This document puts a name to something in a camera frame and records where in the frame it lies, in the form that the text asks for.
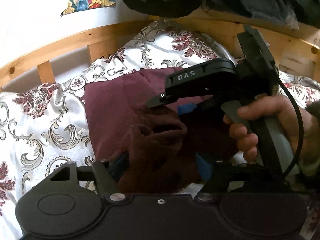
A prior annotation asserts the maroon long-sleeve garment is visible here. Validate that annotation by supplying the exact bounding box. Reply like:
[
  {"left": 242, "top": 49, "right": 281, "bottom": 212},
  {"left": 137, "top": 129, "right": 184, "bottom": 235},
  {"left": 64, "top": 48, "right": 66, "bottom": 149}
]
[{"left": 84, "top": 67, "right": 200, "bottom": 194}]

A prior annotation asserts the person's right hand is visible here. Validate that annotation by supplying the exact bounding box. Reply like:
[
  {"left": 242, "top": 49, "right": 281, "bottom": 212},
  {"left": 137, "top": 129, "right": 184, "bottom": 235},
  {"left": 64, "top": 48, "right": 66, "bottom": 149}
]
[{"left": 223, "top": 95, "right": 319, "bottom": 164}]

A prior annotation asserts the floral white satin bedspread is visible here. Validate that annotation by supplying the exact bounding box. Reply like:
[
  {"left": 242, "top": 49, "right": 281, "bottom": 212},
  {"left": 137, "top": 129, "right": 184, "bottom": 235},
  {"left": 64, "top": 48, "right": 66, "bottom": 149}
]
[{"left": 1, "top": 20, "right": 319, "bottom": 239}]

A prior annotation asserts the wooden bed frame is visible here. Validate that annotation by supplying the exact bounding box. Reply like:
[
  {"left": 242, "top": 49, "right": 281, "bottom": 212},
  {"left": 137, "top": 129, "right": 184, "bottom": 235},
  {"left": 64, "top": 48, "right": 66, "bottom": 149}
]
[{"left": 1, "top": 8, "right": 319, "bottom": 88}]

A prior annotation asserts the black cable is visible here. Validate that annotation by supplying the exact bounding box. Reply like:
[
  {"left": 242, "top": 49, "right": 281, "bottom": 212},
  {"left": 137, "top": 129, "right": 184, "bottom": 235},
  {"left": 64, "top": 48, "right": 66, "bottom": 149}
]
[{"left": 273, "top": 62, "right": 305, "bottom": 178}]

